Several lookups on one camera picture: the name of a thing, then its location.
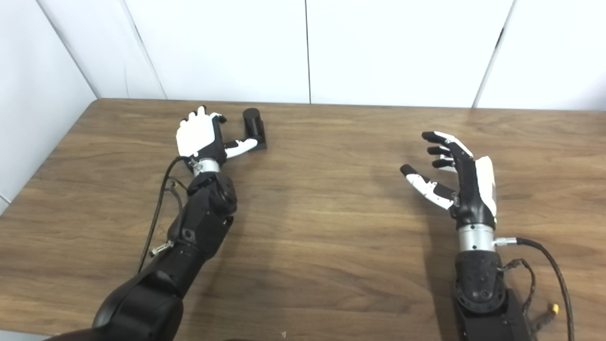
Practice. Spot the white and black left hand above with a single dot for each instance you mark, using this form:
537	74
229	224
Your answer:
196	135

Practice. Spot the white and black right hand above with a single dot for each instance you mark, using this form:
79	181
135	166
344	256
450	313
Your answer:
473	194

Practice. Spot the black peg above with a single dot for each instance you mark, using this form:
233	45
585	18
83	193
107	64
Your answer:
252	121

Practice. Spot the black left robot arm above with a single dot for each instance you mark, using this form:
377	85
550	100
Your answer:
203	222

